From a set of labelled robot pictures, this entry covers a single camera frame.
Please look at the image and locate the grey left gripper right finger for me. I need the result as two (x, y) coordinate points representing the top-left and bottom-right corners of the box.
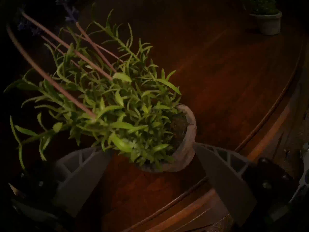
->
(192, 143), (301, 226)

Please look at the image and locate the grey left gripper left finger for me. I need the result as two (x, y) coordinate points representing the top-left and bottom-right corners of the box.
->
(10, 147), (112, 217)

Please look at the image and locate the fake lavender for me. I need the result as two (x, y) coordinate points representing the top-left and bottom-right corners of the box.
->
(233, 0), (283, 36)
(5, 0), (197, 173)

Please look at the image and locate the dark wooden shelf cabinet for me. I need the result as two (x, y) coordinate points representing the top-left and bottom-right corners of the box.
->
(0, 0), (309, 232)

